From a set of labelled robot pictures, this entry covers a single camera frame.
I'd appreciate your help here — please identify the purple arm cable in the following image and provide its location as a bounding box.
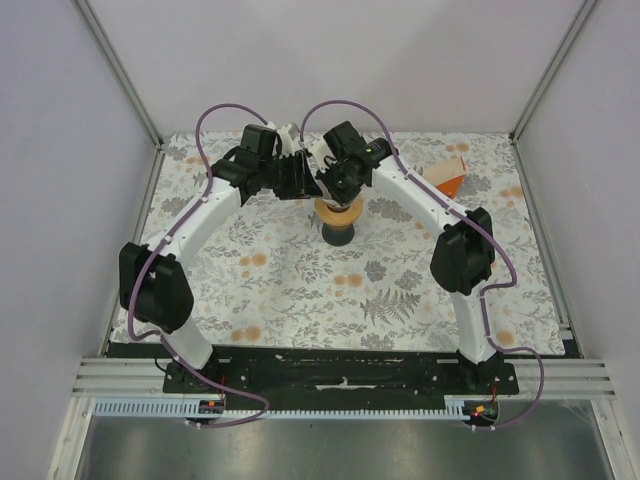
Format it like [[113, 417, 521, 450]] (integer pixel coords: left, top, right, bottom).
[[299, 99, 546, 432], [127, 102, 271, 430]]

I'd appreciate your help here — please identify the dark carafe with red rim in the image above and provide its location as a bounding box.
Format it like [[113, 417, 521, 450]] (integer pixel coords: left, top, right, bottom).
[[321, 223, 355, 247]]

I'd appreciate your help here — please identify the aluminium frame post left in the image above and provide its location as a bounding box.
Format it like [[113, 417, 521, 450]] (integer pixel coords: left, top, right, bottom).
[[74, 0, 166, 149]]

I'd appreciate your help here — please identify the orange packet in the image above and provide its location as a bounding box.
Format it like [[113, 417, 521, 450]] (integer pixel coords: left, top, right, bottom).
[[422, 156, 467, 199]]

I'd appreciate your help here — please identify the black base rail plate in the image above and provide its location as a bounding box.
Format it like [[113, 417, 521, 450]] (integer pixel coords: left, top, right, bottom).
[[162, 342, 521, 413]]

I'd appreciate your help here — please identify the floral patterned table mat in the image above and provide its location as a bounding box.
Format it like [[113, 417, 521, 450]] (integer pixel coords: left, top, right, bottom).
[[110, 130, 566, 354]]

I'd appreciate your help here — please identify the round wooden dripper base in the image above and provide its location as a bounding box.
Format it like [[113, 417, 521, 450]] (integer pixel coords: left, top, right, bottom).
[[314, 197, 364, 228]]

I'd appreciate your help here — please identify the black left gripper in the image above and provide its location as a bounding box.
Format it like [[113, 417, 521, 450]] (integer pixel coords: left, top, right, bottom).
[[259, 151, 323, 202]]

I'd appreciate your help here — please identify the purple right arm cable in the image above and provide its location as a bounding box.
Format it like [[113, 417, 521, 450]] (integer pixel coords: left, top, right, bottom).
[[299, 99, 546, 432]]

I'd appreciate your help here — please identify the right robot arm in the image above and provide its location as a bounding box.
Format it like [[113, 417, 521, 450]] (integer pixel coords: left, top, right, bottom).
[[304, 121, 503, 394]]

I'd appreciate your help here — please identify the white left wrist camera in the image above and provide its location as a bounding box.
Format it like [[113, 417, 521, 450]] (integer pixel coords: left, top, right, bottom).
[[266, 121, 300, 157]]

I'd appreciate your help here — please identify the aluminium frame post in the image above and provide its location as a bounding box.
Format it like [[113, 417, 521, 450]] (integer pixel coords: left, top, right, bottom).
[[509, 0, 600, 145], [74, 0, 166, 149]]

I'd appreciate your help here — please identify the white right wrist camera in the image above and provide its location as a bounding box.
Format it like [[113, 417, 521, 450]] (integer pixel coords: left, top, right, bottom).
[[304, 139, 332, 165]]

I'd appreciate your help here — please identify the white paper coffee filter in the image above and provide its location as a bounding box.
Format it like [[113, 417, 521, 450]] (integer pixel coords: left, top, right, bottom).
[[319, 184, 343, 208]]

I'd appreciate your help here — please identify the white slotted cable duct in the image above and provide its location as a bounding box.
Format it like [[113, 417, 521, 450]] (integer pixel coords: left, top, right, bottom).
[[93, 397, 490, 421]]

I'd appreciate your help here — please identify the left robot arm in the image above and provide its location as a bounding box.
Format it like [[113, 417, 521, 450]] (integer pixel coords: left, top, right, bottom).
[[119, 123, 321, 393]]

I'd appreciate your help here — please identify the aluminium frame post right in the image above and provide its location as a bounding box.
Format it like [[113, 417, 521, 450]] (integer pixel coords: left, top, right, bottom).
[[509, 0, 600, 145]]

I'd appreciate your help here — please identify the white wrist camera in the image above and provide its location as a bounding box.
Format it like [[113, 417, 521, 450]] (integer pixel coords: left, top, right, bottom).
[[266, 121, 300, 157], [304, 139, 332, 165]]

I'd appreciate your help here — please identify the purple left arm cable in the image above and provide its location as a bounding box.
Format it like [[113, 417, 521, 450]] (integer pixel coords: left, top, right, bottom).
[[127, 102, 271, 430]]

